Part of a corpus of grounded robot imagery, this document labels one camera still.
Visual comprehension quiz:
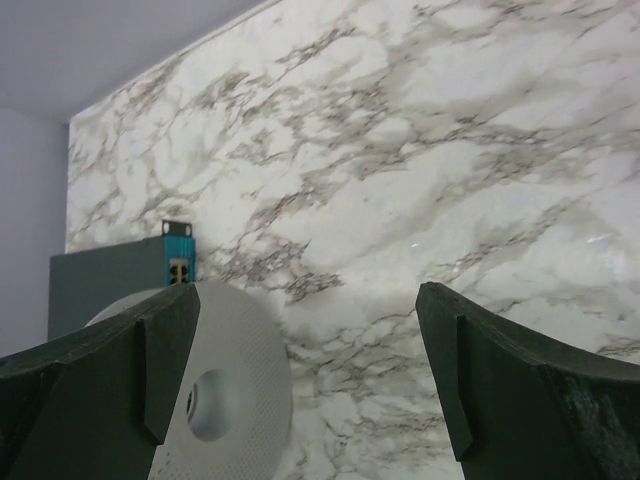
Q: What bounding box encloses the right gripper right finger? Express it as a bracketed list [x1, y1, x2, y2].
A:
[416, 282, 639, 479]

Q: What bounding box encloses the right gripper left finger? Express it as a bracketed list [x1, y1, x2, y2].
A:
[1, 284, 200, 479]

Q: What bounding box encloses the white cable spool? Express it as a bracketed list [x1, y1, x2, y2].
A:
[86, 281, 292, 479]

